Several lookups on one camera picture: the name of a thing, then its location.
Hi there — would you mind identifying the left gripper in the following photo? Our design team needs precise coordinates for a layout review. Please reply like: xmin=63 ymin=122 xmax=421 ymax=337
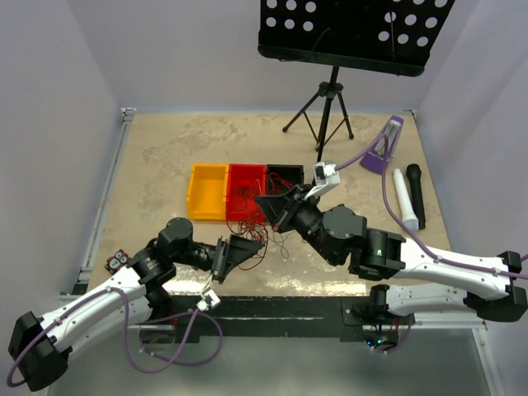
xmin=173 ymin=233 xmax=262 ymax=284

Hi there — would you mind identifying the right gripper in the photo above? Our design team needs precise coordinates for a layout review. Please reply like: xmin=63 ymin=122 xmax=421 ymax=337
xmin=254 ymin=183 xmax=340 ymax=265

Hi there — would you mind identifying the red plastic bin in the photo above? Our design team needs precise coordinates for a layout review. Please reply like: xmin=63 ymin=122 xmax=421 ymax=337
xmin=225 ymin=163 xmax=266 ymax=222

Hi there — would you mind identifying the orange plastic bin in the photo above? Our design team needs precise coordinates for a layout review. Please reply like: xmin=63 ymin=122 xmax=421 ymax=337
xmin=186 ymin=163 xmax=229 ymax=221

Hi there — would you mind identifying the black plastic bin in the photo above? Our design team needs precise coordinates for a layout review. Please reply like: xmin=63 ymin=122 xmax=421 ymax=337
xmin=266 ymin=164 xmax=304 ymax=195

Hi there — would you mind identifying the small brown cable clump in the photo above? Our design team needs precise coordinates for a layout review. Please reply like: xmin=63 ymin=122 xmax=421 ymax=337
xmin=232 ymin=185 xmax=262 ymax=215

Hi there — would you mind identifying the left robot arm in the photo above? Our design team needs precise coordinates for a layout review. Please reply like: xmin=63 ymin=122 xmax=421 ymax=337
xmin=7 ymin=217 xmax=263 ymax=392

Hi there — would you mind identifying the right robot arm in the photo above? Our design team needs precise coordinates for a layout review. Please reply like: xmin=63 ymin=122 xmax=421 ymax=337
xmin=255 ymin=185 xmax=527 ymax=324

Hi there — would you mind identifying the purple metronome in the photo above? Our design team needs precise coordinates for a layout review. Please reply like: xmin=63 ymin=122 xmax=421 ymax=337
xmin=360 ymin=115 xmax=404 ymax=175

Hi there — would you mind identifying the small printed sticker card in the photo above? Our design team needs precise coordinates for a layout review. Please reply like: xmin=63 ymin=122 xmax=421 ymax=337
xmin=104 ymin=249 xmax=130 ymax=275

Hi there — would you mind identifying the white microphone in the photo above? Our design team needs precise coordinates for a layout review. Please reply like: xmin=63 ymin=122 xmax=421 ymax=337
xmin=393 ymin=168 xmax=419 ymax=232

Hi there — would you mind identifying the black microphone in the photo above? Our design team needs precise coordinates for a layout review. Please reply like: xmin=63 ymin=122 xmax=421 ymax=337
xmin=406 ymin=163 xmax=426 ymax=230

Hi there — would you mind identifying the black music stand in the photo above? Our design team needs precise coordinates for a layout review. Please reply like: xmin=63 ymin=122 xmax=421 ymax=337
xmin=257 ymin=0 xmax=454 ymax=153

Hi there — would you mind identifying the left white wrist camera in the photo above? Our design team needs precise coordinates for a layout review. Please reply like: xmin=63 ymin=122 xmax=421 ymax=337
xmin=196 ymin=275 xmax=221 ymax=312

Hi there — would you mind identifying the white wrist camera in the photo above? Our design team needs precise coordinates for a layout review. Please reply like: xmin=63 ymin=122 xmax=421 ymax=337
xmin=304 ymin=161 xmax=341 ymax=200
xmin=196 ymin=275 xmax=221 ymax=312

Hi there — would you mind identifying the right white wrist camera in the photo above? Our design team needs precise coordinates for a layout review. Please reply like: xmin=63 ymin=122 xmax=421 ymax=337
xmin=304 ymin=161 xmax=341 ymax=200

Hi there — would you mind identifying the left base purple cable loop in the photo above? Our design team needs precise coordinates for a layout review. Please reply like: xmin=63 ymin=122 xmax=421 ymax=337
xmin=138 ymin=310 xmax=224 ymax=366

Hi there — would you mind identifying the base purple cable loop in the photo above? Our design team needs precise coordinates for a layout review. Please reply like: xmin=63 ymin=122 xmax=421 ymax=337
xmin=370 ymin=317 xmax=413 ymax=355
xmin=138 ymin=310 xmax=224 ymax=366

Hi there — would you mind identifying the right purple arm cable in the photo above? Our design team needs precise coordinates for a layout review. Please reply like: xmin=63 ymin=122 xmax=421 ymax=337
xmin=334 ymin=135 xmax=528 ymax=281

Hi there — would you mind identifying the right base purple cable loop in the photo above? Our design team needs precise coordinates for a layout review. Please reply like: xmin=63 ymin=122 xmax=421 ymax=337
xmin=370 ymin=317 xmax=413 ymax=355

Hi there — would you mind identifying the aluminium frame rail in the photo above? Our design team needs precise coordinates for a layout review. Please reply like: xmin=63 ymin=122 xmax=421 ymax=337
xmin=50 ymin=293 xmax=489 ymax=331

